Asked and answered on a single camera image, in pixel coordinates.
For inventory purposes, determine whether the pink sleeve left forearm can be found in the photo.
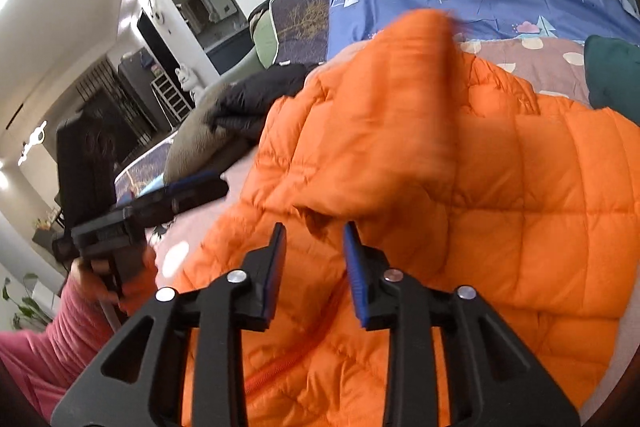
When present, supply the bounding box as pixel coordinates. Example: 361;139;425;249
1;274;117;421

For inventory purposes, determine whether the dark green folded garment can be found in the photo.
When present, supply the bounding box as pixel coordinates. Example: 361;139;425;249
584;35;640;124

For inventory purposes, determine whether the green houseplant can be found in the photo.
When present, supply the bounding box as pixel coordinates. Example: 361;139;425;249
1;277;52;333

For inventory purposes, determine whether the pink polka dot bedspread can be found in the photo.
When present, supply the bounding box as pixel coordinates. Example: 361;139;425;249
155;38;639;418

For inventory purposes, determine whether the person's left hand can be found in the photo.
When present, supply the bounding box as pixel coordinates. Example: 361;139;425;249
68;246;157;315

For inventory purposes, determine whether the orange puffer jacket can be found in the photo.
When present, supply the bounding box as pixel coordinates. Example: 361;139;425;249
172;10;639;426

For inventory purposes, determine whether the olive fleece garment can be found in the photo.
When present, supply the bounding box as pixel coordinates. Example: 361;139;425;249
163;81;255;184

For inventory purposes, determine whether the white metal rack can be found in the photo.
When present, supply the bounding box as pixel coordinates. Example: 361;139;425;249
151;74;191;128

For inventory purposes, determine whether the black folded jacket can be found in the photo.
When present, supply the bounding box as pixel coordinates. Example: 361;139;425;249
204;63;318;141

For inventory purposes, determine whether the white lucky cat figurine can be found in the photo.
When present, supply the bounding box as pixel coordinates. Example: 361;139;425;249
175;64;206;105

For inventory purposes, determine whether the dark tree print blanket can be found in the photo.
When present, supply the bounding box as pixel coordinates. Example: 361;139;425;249
115;0;329;199

